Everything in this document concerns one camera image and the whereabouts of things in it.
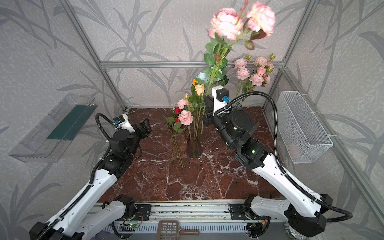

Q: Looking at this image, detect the dark red glass vase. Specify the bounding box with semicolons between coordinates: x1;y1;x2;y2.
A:
184;128;203;159

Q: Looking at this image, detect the light pink rose stem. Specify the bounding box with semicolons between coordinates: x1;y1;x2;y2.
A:
174;94;194;138

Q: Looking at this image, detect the purple glass vase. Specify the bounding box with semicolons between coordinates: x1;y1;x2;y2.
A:
231;101;243;112

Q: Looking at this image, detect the pale pink peony stem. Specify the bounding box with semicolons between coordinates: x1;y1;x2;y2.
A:
241;74;271;94
234;54;252;97

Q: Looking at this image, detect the pink rose bud stem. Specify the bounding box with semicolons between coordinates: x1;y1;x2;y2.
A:
257;67;267;76

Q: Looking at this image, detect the white pink-edged rose stem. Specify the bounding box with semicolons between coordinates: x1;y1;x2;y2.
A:
254;54;276;71

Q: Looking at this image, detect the pink-edged rose spray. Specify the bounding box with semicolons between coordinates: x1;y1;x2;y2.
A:
204;1;276;96

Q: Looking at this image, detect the pale blue flower stem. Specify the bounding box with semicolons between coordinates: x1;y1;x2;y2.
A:
197;72;209;84

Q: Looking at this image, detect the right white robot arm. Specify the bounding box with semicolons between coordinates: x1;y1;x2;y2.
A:
204;86;353;238

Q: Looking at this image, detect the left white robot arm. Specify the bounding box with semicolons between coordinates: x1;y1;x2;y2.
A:
30;113;152;240

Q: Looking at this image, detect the small red rose spray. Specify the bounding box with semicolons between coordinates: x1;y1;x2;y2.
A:
165;107;184;168

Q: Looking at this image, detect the clear plastic tray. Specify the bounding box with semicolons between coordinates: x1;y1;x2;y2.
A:
9;94;98;163

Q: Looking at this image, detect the brown plastic scoop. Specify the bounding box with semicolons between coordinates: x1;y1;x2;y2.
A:
156;220;200;240

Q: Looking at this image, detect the metal tin can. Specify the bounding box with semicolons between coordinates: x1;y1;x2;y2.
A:
285;226;308;240

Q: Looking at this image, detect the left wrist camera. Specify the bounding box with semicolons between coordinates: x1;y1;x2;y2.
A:
113;114;136;133

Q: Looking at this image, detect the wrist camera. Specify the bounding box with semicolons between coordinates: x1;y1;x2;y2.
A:
113;114;136;133
212;86;231;118

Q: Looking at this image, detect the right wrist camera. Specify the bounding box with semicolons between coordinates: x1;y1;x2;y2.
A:
212;86;231;118

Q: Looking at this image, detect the white wire basket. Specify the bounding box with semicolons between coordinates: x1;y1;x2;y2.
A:
277;91;333;164

